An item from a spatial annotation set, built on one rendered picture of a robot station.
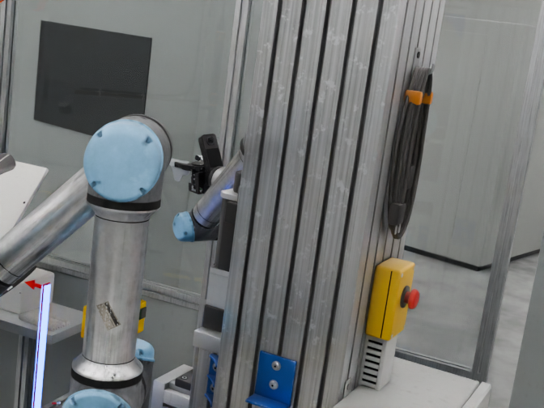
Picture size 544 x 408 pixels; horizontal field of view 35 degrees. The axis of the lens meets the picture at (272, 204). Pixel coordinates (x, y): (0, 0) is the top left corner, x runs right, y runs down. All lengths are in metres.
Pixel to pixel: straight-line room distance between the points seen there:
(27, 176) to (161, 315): 0.61
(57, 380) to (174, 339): 0.51
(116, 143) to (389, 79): 0.45
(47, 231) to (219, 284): 0.37
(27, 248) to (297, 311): 0.48
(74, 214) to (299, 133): 0.41
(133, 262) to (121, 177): 0.15
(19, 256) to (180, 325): 1.30
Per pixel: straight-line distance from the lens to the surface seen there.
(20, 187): 2.63
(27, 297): 2.87
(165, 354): 2.85
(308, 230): 1.50
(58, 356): 3.10
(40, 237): 1.53
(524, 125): 2.35
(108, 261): 1.37
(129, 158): 1.31
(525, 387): 4.19
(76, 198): 1.50
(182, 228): 2.15
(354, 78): 1.45
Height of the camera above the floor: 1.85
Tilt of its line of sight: 11 degrees down
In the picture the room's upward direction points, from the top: 8 degrees clockwise
